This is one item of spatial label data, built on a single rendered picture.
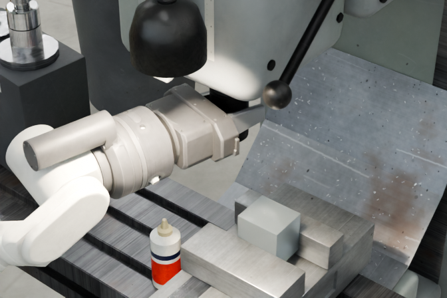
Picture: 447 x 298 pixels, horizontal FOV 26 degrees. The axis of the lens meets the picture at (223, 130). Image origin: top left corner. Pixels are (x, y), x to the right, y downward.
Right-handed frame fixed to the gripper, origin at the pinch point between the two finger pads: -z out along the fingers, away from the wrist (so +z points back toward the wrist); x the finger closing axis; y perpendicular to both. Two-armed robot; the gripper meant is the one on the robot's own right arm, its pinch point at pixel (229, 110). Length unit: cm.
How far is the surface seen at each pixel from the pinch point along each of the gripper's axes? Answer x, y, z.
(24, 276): 114, 124, -15
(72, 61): 34.0, 8.7, 3.1
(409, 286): -10.7, 35.6, -25.2
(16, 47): 38.4, 6.1, 9.6
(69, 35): 225, 124, -92
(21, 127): 33.2, 16.0, 12.7
